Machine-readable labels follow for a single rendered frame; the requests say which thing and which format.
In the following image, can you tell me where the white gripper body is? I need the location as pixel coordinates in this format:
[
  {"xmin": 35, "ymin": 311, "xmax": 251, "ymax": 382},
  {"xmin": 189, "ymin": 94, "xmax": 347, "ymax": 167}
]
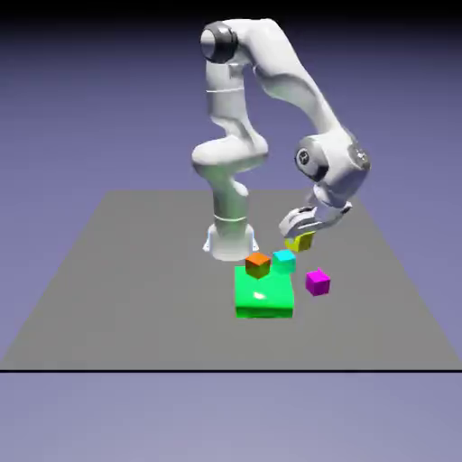
[{"xmin": 278, "ymin": 204, "xmax": 345, "ymax": 240}]

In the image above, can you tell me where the small yellow cube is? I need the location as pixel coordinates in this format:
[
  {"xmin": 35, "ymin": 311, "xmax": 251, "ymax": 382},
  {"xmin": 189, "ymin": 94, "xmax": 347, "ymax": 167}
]
[{"xmin": 283, "ymin": 231, "xmax": 316, "ymax": 254}]

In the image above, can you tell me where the small cyan cube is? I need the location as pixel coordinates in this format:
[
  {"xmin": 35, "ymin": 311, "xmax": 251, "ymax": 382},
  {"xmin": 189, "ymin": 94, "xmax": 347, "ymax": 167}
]
[{"xmin": 271, "ymin": 249, "xmax": 297, "ymax": 275}]

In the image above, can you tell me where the small orange cube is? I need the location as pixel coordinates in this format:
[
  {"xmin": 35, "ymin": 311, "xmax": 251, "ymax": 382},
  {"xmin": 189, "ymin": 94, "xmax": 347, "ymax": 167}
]
[{"xmin": 245, "ymin": 251, "xmax": 273, "ymax": 281}]

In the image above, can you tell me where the small magenta cube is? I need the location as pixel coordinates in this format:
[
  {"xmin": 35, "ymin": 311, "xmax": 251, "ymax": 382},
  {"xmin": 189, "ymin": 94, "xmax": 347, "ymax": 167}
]
[{"xmin": 305, "ymin": 267, "xmax": 331, "ymax": 298}]

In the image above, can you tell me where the large green box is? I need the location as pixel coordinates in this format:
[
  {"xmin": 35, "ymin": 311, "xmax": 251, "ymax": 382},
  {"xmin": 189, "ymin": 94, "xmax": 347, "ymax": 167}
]
[{"xmin": 234, "ymin": 265, "xmax": 294, "ymax": 319}]

